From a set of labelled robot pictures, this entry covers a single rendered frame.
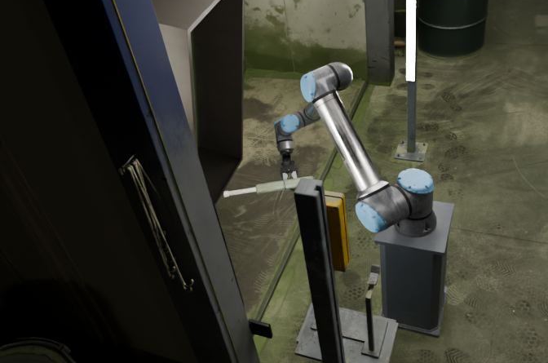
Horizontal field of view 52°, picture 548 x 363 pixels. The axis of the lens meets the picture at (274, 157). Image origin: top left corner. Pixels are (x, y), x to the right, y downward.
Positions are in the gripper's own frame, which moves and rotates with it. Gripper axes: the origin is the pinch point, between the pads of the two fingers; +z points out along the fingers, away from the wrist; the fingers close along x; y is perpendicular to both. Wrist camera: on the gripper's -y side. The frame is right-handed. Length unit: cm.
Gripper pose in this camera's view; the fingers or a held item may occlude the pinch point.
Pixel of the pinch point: (291, 186)
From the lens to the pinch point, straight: 299.9
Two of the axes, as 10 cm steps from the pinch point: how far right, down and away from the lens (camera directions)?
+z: 1.5, 9.7, -1.9
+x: -9.9, 1.6, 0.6
